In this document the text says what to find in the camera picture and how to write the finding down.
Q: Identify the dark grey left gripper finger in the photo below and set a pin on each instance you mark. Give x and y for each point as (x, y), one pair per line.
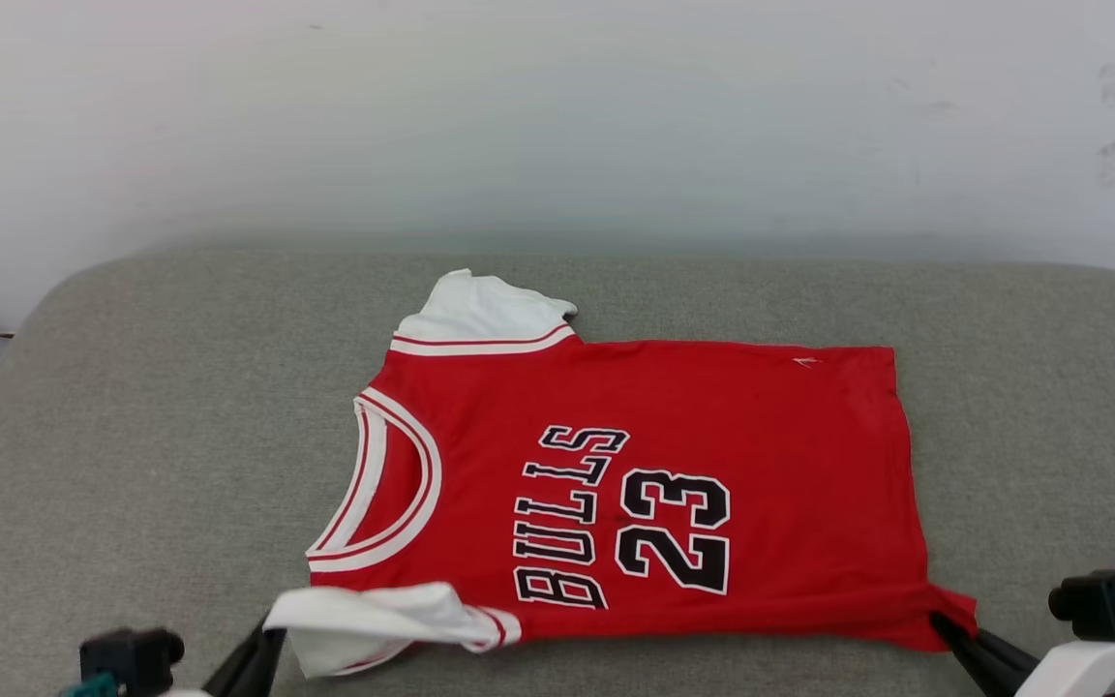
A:
(248, 673)

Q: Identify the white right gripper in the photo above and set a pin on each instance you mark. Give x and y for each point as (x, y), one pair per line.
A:
(1070, 673)

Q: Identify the red Bulls 23 jersey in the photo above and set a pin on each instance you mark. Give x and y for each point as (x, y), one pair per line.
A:
(761, 436)

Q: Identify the grey fabric sofa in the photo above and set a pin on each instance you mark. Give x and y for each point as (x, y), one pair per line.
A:
(132, 436)

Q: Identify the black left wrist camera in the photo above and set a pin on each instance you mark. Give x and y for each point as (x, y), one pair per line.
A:
(132, 658)

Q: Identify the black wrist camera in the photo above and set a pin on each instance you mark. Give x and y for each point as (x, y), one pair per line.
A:
(1099, 600)
(132, 658)

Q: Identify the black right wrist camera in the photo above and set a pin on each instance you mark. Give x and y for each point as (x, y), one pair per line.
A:
(1099, 600)

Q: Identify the teal left camera connector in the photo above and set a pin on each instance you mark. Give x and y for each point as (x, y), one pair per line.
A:
(93, 687)

